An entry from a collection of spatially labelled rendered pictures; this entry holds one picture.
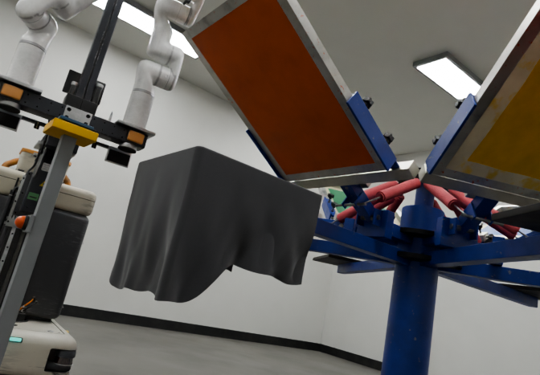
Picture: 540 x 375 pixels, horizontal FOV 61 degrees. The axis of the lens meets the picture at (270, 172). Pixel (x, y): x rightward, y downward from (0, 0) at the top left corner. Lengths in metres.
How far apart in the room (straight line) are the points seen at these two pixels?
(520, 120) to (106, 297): 4.64
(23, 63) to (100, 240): 3.65
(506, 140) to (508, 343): 4.22
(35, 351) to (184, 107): 4.29
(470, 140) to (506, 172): 0.20
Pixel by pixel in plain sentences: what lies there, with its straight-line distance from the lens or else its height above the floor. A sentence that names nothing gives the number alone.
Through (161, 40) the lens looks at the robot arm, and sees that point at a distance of 2.08.
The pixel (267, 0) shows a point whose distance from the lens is 1.56.
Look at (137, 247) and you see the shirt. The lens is 1.45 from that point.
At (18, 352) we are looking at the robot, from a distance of 2.07.
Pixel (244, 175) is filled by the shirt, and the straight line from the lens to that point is 1.34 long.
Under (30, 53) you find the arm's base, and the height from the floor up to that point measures 1.26.
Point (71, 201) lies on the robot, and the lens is 2.39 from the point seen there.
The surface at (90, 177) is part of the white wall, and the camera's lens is 5.35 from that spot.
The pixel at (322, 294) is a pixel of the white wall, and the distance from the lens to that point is 7.19.
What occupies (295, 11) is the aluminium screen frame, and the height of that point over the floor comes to 1.45.
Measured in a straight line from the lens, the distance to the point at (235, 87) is 1.90.
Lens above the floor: 0.59
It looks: 15 degrees up
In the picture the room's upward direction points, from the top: 12 degrees clockwise
